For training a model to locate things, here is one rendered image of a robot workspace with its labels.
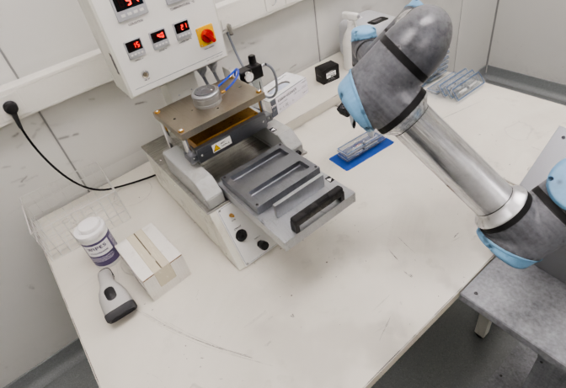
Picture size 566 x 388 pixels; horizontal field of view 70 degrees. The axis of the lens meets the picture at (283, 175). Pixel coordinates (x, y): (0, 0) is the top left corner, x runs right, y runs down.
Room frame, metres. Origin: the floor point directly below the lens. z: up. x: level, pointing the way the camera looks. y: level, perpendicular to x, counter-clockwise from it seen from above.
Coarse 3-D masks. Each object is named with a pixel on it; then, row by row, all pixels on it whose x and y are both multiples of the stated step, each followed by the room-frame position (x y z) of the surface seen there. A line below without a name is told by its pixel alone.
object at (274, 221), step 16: (320, 176) 0.74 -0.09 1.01; (224, 192) 0.81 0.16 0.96; (304, 192) 0.71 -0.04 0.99; (320, 192) 0.73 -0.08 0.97; (352, 192) 0.70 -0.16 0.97; (240, 208) 0.75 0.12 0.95; (272, 208) 0.70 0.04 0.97; (288, 208) 0.68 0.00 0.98; (336, 208) 0.67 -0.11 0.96; (256, 224) 0.69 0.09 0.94; (272, 224) 0.65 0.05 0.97; (288, 224) 0.64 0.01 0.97; (304, 224) 0.63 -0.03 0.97; (320, 224) 0.64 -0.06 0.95; (288, 240) 0.59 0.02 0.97
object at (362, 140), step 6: (366, 132) 1.18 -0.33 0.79; (378, 132) 1.16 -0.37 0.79; (360, 138) 1.15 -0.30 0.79; (366, 138) 1.14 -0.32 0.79; (372, 138) 1.14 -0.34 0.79; (348, 144) 1.13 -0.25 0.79; (354, 144) 1.12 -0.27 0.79; (360, 144) 1.12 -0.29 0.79; (342, 150) 1.10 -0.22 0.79; (348, 150) 1.10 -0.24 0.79; (354, 150) 1.09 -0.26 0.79
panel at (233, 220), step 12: (228, 204) 0.81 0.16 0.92; (228, 216) 0.79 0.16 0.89; (240, 216) 0.79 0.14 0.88; (228, 228) 0.77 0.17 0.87; (240, 228) 0.78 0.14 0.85; (252, 228) 0.78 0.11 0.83; (252, 240) 0.77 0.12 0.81; (264, 240) 0.77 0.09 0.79; (240, 252) 0.74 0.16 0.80; (252, 252) 0.75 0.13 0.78; (264, 252) 0.75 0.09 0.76
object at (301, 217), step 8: (328, 192) 0.68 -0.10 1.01; (336, 192) 0.67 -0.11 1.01; (320, 200) 0.66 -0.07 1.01; (328, 200) 0.66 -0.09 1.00; (304, 208) 0.64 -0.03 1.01; (312, 208) 0.64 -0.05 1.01; (320, 208) 0.64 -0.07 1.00; (296, 216) 0.62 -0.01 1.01; (304, 216) 0.62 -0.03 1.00; (296, 224) 0.61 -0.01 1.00; (296, 232) 0.61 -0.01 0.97
